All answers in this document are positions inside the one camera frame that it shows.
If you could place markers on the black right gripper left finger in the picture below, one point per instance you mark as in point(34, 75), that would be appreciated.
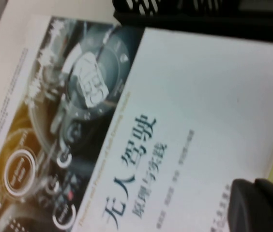
point(245, 212)

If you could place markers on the white self-driving book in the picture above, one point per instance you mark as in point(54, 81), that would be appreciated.
point(187, 96)

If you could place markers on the black perforated book stand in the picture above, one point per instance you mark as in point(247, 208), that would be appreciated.
point(211, 17)

